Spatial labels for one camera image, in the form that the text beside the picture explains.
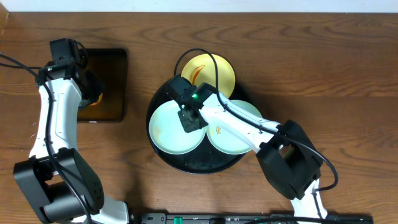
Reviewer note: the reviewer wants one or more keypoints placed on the light blue plate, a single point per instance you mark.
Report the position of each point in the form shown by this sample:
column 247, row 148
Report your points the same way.
column 167, row 133
column 223, row 140

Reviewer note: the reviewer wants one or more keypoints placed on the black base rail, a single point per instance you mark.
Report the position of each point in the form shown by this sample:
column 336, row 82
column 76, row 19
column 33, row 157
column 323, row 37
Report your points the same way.
column 163, row 218

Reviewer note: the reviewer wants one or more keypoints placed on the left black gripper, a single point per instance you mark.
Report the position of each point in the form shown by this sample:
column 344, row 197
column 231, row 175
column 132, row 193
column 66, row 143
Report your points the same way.
column 92, row 94

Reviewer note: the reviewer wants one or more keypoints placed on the black rectangular water tray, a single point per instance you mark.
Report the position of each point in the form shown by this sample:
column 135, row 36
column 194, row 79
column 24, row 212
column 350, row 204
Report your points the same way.
column 111, row 67

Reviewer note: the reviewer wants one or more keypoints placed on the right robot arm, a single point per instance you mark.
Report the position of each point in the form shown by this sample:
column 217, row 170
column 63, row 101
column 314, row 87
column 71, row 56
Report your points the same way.
column 284, row 152

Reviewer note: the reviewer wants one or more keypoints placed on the orange green scrub sponge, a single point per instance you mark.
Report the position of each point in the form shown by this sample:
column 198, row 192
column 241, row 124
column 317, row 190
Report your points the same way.
column 98, row 100

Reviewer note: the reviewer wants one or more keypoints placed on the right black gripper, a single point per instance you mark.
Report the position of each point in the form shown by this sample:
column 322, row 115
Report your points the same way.
column 188, row 126

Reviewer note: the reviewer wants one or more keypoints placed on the round black serving tray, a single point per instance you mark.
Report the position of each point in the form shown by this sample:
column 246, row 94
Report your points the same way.
column 205, row 158

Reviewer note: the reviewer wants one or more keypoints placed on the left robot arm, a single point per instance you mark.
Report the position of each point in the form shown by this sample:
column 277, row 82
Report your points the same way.
column 57, row 182

